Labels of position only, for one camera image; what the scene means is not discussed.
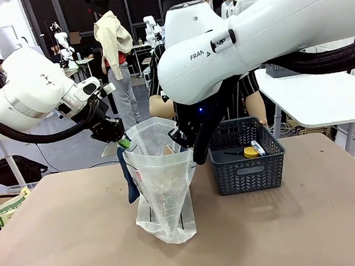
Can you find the translucent white plastic shopping bag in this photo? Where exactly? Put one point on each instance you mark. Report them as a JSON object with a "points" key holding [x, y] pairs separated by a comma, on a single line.
{"points": [[161, 188]]}

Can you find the person's left hand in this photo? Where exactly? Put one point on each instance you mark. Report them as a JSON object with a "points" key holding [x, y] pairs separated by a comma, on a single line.
{"points": [[263, 121]]}

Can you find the mannequin with cream sweater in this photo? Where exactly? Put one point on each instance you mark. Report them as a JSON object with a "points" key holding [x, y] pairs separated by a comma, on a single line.
{"points": [[113, 50]]}

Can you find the person's right forearm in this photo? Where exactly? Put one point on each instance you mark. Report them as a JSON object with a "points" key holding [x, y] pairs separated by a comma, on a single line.
{"points": [[159, 108]]}

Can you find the small grey mesh basket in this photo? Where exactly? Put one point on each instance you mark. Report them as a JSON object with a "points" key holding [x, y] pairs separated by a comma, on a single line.
{"points": [[280, 70]]}

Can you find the green white paper sack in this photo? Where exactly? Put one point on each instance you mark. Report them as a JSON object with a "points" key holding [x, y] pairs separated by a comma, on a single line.
{"points": [[11, 209]]}

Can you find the dark grey plastic basket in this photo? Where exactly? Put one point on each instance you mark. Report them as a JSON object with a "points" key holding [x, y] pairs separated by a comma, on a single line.
{"points": [[248, 173]]}

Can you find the white table leg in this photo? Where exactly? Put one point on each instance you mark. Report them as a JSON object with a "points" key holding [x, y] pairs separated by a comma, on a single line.
{"points": [[10, 163]]}

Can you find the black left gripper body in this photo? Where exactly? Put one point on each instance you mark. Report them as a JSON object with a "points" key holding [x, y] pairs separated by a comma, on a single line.
{"points": [[108, 129]]}

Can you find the person's left forearm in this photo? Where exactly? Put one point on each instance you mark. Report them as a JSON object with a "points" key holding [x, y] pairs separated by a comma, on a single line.
{"points": [[255, 105]]}

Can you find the yellow round tape roll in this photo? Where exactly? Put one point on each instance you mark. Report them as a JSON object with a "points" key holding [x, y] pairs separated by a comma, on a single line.
{"points": [[251, 153]]}

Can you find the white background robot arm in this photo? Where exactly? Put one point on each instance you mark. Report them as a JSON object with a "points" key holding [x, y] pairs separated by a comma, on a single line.
{"points": [[152, 30], [64, 43]]}

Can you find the person in striped black shirt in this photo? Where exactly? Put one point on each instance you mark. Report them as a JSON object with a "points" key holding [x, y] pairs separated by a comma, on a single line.
{"points": [[245, 84]]}

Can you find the black duffel bag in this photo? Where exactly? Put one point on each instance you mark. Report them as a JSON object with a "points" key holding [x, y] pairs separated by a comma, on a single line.
{"points": [[16, 170]]}

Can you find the white blue tube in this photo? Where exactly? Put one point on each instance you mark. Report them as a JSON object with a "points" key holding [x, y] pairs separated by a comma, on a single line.
{"points": [[258, 147]]}

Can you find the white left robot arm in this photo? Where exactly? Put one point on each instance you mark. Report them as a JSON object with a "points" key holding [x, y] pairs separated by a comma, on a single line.
{"points": [[32, 84]]}

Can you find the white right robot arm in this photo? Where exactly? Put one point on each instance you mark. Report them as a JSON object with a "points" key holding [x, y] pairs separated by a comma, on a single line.
{"points": [[249, 30]]}

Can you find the white side table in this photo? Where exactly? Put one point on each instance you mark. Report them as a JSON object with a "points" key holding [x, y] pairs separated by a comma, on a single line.
{"points": [[320, 99]]}

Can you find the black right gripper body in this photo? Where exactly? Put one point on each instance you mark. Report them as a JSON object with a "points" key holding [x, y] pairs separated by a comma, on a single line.
{"points": [[188, 119]]}

